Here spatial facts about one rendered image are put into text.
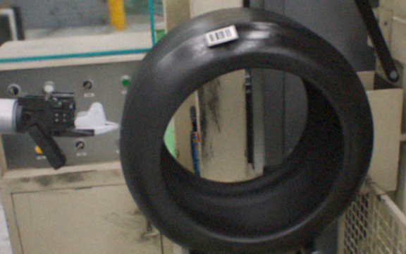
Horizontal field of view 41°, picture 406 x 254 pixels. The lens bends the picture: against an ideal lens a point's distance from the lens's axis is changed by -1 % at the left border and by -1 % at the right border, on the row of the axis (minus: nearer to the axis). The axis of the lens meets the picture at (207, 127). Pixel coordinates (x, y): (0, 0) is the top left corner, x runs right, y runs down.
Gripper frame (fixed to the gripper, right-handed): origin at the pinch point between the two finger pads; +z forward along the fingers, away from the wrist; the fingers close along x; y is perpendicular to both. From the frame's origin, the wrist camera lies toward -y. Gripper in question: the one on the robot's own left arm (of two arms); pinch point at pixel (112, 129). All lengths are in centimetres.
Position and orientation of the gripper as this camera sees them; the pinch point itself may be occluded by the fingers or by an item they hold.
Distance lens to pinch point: 121.9
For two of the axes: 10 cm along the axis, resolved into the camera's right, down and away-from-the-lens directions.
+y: 0.7, -9.4, -3.3
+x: -1.0, -3.4, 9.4
